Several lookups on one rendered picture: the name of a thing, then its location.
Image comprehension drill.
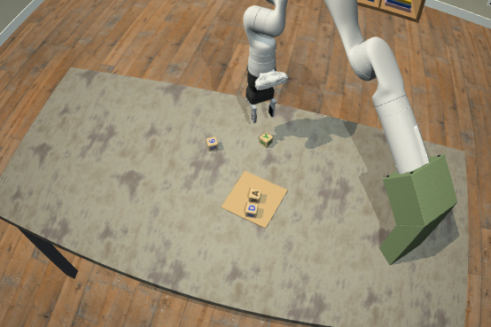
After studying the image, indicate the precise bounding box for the tan square mat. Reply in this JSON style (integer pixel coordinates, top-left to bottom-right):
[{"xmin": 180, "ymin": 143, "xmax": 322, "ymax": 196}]
[{"xmin": 221, "ymin": 171, "xmax": 287, "ymax": 228}]

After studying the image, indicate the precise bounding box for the beige wooden block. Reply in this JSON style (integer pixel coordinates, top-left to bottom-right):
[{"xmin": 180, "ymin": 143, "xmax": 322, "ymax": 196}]
[
  {"xmin": 207, "ymin": 136, "xmax": 218, "ymax": 152},
  {"xmin": 260, "ymin": 132, "xmax": 273, "ymax": 148},
  {"xmin": 245, "ymin": 203, "xmax": 258, "ymax": 218},
  {"xmin": 249, "ymin": 189, "xmax": 261, "ymax": 204}
]

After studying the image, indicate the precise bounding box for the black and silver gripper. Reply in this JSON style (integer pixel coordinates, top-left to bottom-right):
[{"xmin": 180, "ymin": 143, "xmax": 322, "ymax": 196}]
[{"xmin": 245, "ymin": 56, "xmax": 288, "ymax": 123}]

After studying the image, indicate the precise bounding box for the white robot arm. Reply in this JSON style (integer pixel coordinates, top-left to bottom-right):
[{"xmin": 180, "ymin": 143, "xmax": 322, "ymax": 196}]
[{"xmin": 243, "ymin": 0, "xmax": 429, "ymax": 174}]

